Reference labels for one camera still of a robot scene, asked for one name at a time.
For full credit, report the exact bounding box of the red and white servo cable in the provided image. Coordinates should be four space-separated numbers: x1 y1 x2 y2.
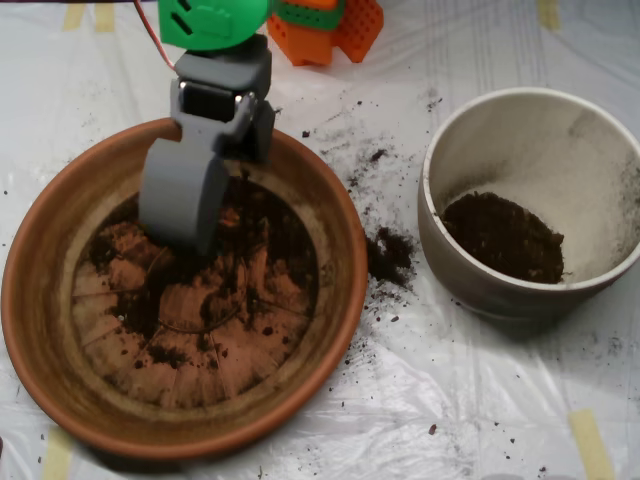
132 0 177 71

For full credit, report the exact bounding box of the dark soil pile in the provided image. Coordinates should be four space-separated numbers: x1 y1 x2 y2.
89 174 319 369

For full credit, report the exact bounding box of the white plant pot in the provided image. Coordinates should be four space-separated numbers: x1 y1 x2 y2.
417 87 640 322

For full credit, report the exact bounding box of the beige masking tape strip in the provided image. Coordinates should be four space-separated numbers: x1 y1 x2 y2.
568 408 617 480
41 427 75 480
537 0 562 31
94 3 117 34
63 3 87 32

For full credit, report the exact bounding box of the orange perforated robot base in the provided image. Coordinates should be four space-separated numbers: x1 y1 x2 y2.
267 0 385 67

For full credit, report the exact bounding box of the terracotta plant saucer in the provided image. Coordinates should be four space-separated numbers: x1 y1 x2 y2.
0 113 370 461

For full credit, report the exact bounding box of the dark soil heap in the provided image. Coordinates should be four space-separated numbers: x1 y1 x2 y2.
440 190 567 285

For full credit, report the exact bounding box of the clear plastic cover sheet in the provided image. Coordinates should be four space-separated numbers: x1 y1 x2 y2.
0 0 640 480

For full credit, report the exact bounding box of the spilled soil clump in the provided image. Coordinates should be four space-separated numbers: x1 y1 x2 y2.
367 225 419 289

